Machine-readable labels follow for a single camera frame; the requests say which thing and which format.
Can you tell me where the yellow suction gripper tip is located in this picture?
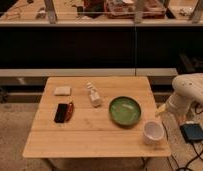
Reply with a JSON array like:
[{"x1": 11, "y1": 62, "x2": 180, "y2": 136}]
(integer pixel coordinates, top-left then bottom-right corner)
[{"x1": 155, "y1": 104, "x2": 166, "y2": 117}]

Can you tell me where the white ceramic cup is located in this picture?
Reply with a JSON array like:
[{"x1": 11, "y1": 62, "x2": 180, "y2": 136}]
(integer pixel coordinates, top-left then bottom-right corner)
[{"x1": 143, "y1": 121, "x2": 164, "y2": 145}]

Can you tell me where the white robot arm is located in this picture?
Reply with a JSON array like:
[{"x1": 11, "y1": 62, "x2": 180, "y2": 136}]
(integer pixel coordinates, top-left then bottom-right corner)
[{"x1": 155, "y1": 73, "x2": 203, "y2": 117}]

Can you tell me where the green ceramic bowl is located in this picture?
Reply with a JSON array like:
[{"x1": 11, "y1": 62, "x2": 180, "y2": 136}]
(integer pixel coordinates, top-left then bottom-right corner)
[{"x1": 108, "y1": 96, "x2": 141, "y2": 126}]

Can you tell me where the black foot pedal box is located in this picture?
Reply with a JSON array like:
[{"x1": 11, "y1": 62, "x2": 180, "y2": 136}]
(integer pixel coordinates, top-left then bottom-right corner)
[{"x1": 180, "y1": 123, "x2": 203, "y2": 143}]

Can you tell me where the light wooden table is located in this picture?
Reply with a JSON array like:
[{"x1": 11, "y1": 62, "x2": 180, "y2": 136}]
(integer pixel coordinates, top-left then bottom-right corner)
[{"x1": 23, "y1": 77, "x2": 171, "y2": 158}]

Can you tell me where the white plastic bottle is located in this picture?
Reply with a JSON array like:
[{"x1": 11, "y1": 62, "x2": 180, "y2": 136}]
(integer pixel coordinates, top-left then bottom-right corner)
[{"x1": 86, "y1": 82, "x2": 101, "y2": 107}]

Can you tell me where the red marker pen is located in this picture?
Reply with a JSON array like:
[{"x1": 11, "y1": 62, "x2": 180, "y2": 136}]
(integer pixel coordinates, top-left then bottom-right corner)
[{"x1": 65, "y1": 102, "x2": 74, "y2": 122}]

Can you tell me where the black rectangular case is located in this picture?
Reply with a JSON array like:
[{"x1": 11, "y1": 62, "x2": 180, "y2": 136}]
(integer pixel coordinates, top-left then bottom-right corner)
[{"x1": 54, "y1": 103, "x2": 68, "y2": 123}]

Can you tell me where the red crate on shelf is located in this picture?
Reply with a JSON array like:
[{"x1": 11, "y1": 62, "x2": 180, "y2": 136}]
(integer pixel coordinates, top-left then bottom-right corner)
[{"x1": 104, "y1": 0, "x2": 166, "y2": 18}]

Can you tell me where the long white shelf bench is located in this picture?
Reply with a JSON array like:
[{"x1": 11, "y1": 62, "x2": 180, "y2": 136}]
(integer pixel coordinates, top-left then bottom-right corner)
[{"x1": 0, "y1": 68, "x2": 178, "y2": 77}]

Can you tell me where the black cable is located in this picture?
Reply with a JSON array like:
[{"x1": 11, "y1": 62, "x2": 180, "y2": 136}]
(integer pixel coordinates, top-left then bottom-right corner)
[{"x1": 165, "y1": 103, "x2": 203, "y2": 171}]

